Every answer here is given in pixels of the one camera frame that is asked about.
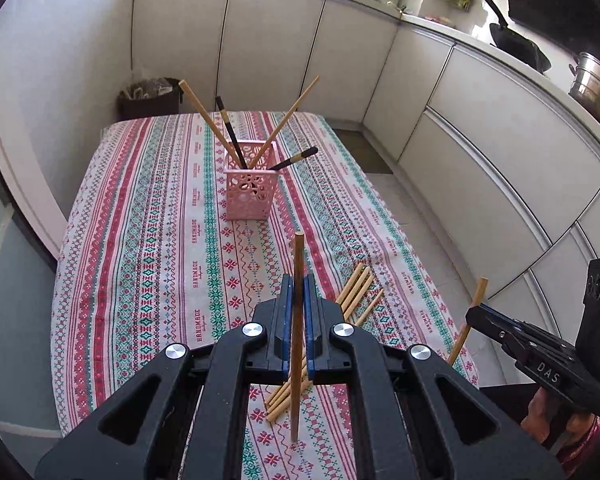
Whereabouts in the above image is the wooden chopstick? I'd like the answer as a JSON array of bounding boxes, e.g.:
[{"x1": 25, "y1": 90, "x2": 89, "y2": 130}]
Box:
[
  {"x1": 265, "y1": 274, "x2": 376, "y2": 417},
  {"x1": 289, "y1": 232, "x2": 304, "y2": 444},
  {"x1": 266, "y1": 288, "x2": 384, "y2": 424},
  {"x1": 265, "y1": 263, "x2": 365, "y2": 408},
  {"x1": 264, "y1": 266, "x2": 372, "y2": 411},
  {"x1": 249, "y1": 75, "x2": 321, "y2": 169},
  {"x1": 178, "y1": 79, "x2": 242, "y2": 166},
  {"x1": 446, "y1": 278, "x2": 489, "y2": 366}
]

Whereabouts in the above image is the white kitchen cabinet run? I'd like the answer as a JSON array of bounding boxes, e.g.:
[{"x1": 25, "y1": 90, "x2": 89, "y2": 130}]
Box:
[{"x1": 131, "y1": 0, "x2": 600, "y2": 341}]

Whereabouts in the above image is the right hand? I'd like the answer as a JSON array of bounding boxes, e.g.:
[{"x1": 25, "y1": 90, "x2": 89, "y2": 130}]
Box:
[{"x1": 520, "y1": 387, "x2": 596, "y2": 446}]

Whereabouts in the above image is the wooden chopstick on table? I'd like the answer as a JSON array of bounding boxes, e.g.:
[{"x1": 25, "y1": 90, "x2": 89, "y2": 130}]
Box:
[
  {"x1": 265, "y1": 274, "x2": 376, "y2": 417},
  {"x1": 264, "y1": 266, "x2": 372, "y2": 411},
  {"x1": 266, "y1": 288, "x2": 384, "y2": 424},
  {"x1": 265, "y1": 263, "x2": 365, "y2": 408}
]

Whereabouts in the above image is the pink perforated utensil basket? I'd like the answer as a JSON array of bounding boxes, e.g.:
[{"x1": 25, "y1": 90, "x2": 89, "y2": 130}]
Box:
[{"x1": 223, "y1": 142, "x2": 279, "y2": 221}]

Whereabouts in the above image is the patterned striped tablecloth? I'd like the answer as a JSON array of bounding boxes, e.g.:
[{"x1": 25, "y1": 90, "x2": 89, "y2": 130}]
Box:
[{"x1": 49, "y1": 109, "x2": 481, "y2": 480}]

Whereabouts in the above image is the black chopstick in basket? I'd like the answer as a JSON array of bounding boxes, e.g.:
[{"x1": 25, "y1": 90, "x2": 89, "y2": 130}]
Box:
[{"x1": 215, "y1": 96, "x2": 248, "y2": 169}]

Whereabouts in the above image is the dark brown trash bin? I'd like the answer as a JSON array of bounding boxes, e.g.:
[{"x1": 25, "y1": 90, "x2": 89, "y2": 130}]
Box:
[{"x1": 117, "y1": 77, "x2": 183, "y2": 120}]

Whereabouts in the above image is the steel stock pot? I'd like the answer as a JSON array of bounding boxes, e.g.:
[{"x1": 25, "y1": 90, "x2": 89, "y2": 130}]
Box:
[{"x1": 569, "y1": 52, "x2": 600, "y2": 123}]

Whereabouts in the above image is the black frying pan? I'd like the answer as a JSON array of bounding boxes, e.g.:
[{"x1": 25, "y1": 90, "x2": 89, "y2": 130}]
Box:
[{"x1": 483, "y1": 0, "x2": 552, "y2": 74}]

